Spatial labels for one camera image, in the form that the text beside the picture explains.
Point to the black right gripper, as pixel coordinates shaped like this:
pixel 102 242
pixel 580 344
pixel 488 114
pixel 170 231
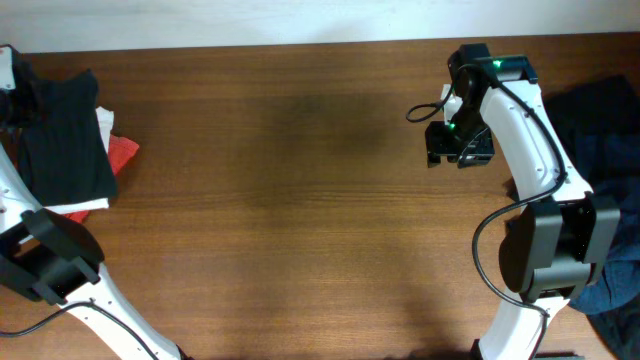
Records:
pixel 438 143

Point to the dark green Nike t-shirt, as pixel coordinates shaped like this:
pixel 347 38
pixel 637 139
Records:
pixel 62 159

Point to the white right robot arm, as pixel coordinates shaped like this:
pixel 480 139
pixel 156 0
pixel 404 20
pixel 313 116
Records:
pixel 542 251

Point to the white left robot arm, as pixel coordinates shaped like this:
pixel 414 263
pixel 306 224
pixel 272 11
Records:
pixel 48 257

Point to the white folded shirt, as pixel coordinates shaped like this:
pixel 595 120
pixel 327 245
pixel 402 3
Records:
pixel 105 120

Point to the red folded shirt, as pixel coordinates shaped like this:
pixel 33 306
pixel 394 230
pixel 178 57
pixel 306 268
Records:
pixel 120 151

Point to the black garment in pile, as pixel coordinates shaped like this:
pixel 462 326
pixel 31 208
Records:
pixel 598 125

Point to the navy blue garment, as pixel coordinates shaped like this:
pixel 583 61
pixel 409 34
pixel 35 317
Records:
pixel 620 250

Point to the dark grey garment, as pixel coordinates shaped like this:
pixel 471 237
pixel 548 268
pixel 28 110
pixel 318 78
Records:
pixel 619 330

